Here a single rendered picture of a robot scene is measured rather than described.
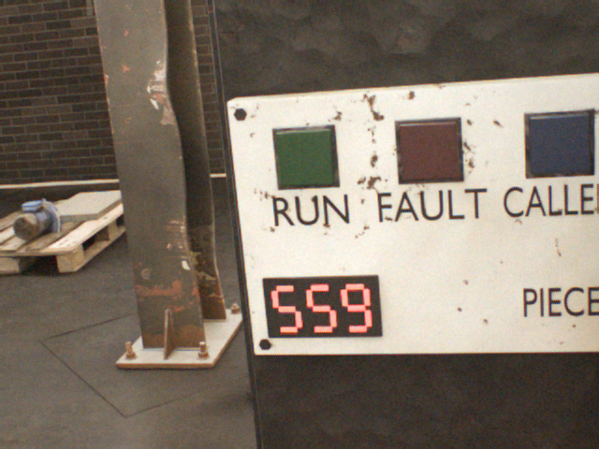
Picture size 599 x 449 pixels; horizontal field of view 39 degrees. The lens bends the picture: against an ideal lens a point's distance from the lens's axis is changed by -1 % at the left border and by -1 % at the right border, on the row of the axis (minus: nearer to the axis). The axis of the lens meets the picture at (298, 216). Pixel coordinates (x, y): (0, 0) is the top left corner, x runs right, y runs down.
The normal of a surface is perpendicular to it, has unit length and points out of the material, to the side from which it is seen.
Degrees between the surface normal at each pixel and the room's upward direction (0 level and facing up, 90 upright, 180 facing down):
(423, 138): 90
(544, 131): 90
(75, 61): 90
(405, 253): 90
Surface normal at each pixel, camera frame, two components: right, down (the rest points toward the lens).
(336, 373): -0.19, 0.26
